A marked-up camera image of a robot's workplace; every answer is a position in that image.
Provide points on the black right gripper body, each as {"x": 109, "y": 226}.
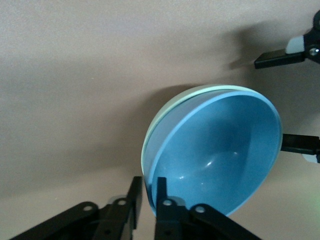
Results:
{"x": 313, "y": 37}

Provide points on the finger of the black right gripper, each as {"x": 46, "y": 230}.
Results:
{"x": 277, "y": 58}
{"x": 300, "y": 143}

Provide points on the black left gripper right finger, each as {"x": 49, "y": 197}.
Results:
{"x": 175, "y": 220}

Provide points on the light green bowl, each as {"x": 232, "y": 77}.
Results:
{"x": 170, "y": 102}

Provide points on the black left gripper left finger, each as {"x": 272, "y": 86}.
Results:
{"x": 117, "y": 215}

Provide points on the blue bowl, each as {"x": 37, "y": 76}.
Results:
{"x": 220, "y": 150}

